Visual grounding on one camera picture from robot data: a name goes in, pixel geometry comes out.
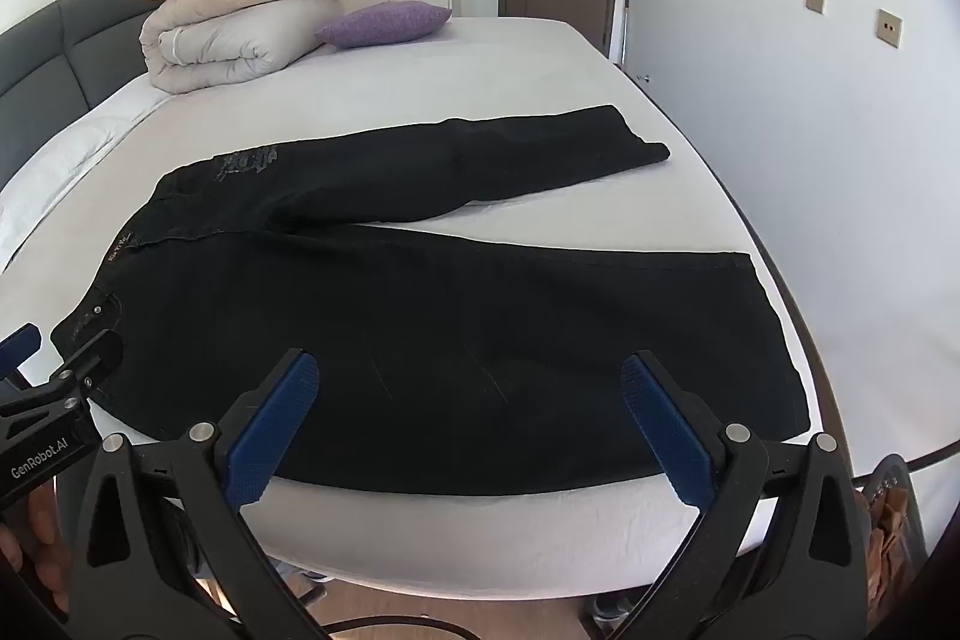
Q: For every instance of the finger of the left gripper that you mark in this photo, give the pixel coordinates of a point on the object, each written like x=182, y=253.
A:
x=96, y=361
x=15, y=349

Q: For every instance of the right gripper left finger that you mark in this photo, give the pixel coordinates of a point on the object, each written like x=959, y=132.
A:
x=162, y=550

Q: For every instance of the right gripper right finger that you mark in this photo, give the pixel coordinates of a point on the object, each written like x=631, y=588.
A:
x=777, y=550

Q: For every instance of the black jeans pants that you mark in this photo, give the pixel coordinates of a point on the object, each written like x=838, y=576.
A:
x=449, y=367

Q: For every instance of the person left hand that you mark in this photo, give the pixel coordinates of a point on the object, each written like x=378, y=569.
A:
x=39, y=542

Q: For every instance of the white flat pillow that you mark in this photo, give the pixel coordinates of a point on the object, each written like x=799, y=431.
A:
x=46, y=178

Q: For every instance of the white bed mattress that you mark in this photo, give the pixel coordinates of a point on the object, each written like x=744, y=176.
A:
x=537, y=546

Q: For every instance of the dark grey headboard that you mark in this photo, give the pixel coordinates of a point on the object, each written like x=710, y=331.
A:
x=60, y=63

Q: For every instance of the folded beige duvet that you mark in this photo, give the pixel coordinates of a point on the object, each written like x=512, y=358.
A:
x=196, y=44

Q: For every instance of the purple pillow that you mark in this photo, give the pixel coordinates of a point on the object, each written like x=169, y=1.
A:
x=385, y=24

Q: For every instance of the near wall socket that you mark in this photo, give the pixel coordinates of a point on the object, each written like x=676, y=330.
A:
x=889, y=28

